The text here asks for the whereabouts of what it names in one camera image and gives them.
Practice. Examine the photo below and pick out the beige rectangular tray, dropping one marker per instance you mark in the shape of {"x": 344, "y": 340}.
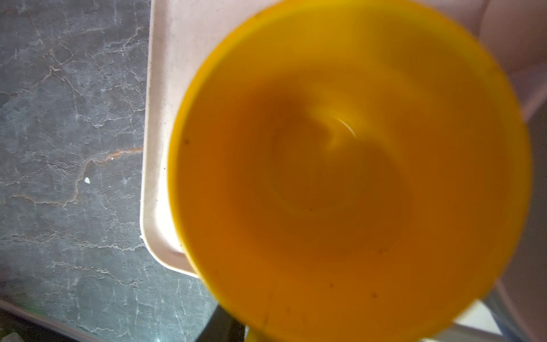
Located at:
{"x": 183, "y": 34}

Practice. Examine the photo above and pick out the yellow mug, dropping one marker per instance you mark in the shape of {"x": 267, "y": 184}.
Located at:
{"x": 349, "y": 171}

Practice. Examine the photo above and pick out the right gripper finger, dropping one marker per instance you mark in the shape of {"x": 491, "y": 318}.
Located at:
{"x": 222, "y": 327}

